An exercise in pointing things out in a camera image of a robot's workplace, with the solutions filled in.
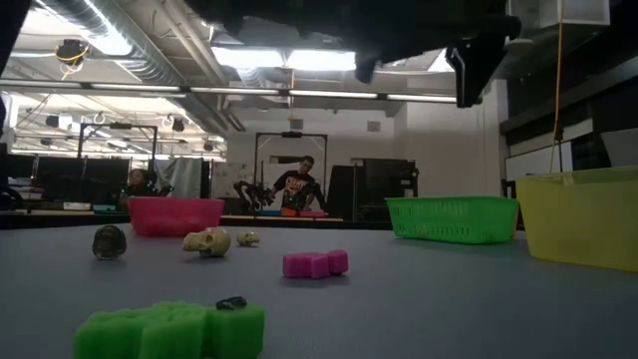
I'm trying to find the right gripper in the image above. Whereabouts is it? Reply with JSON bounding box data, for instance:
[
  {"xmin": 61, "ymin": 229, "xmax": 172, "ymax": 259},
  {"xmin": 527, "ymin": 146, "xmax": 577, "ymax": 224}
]
[{"xmin": 298, "ymin": 0, "xmax": 523, "ymax": 109}]

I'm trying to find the cream plastic skull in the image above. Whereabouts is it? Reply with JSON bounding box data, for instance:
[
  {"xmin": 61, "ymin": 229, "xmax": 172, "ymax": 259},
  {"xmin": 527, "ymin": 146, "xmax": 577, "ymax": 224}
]
[
  {"xmin": 180, "ymin": 226, "xmax": 232, "ymax": 259},
  {"xmin": 235, "ymin": 229, "xmax": 261, "ymax": 247}
]

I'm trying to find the black equipment cabinet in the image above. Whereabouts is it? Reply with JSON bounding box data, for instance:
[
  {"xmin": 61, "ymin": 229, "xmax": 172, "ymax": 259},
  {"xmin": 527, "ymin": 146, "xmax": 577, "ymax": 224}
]
[{"xmin": 326, "ymin": 158, "xmax": 420, "ymax": 225}]

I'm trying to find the green plastic basket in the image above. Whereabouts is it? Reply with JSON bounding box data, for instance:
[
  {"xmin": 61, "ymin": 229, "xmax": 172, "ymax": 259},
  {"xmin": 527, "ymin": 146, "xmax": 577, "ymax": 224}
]
[{"xmin": 385, "ymin": 195, "xmax": 520, "ymax": 245}]

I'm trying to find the person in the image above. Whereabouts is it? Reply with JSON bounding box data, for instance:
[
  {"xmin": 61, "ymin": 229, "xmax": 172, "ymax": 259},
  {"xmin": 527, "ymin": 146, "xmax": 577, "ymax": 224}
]
[
  {"xmin": 271, "ymin": 155, "xmax": 328, "ymax": 216},
  {"xmin": 118, "ymin": 168, "xmax": 173, "ymax": 211}
]

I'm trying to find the white paper board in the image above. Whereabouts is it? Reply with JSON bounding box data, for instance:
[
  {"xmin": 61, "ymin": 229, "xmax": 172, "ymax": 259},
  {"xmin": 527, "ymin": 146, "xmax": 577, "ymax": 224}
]
[{"xmin": 211, "ymin": 161, "xmax": 255, "ymax": 199}]

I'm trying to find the yellow plastic bin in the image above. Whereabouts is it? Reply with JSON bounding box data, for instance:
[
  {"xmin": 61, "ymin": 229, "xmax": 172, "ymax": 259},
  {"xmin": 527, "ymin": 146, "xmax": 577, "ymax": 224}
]
[{"xmin": 515, "ymin": 165, "xmax": 638, "ymax": 273}]

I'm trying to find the pink sponge centre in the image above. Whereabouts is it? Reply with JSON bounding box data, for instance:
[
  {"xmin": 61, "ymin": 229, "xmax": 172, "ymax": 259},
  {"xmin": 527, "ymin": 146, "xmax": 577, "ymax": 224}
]
[{"xmin": 282, "ymin": 248, "xmax": 350, "ymax": 280}]

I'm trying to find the background work table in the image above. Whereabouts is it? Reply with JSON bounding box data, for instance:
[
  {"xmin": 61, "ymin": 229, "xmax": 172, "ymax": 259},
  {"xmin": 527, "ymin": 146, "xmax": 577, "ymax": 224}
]
[{"xmin": 221, "ymin": 213, "xmax": 345, "ymax": 224}]

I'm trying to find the grey cloth sheet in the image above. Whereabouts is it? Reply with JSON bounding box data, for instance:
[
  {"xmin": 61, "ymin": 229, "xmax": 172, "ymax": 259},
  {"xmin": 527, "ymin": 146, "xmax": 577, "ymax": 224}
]
[{"xmin": 152, "ymin": 158, "xmax": 203, "ymax": 199}]

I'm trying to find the pink round bowl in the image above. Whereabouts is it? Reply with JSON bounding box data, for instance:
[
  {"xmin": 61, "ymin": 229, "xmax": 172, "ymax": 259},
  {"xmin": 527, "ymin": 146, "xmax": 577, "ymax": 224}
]
[{"xmin": 127, "ymin": 195, "xmax": 226, "ymax": 239}]

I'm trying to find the dark clear skull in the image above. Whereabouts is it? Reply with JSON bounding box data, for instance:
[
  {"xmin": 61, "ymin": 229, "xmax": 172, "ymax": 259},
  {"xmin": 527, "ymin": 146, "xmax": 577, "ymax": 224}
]
[{"xmin": 91, "ymin": 224, "xmax": 128, "ymax": 261}]

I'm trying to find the large green sponge foreground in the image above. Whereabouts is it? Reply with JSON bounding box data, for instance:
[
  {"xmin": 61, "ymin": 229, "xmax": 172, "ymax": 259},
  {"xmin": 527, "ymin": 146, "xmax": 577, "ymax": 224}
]
[{"xmin": 72, "ymin": 297, "xmax": 266, "ymax": 359}]

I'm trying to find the yellow hanging cable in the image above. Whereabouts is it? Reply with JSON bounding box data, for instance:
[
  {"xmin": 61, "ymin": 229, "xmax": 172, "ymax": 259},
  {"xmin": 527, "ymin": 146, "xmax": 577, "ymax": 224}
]
[{"xmin": 547, "ymin": 0, "xmax": 564, "ymax": 175}]

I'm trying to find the black gantry frame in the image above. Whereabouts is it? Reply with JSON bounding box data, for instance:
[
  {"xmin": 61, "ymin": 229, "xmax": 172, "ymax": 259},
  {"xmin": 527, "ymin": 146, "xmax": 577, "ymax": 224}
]
[
  {"xmin": 252, "ymin": 131, "xmax": 329, "ymax": 213},
  {"xmin": 77, "ymin": 123, "xmax": 160, "ymax": 200}
]

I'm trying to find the ceiling cable reel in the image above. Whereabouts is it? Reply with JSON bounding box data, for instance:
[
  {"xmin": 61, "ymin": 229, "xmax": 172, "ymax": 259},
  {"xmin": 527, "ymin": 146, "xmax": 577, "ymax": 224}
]
[{"xmin": 54, "ymin": 38, "xmax": 91, "ymax": 67}]

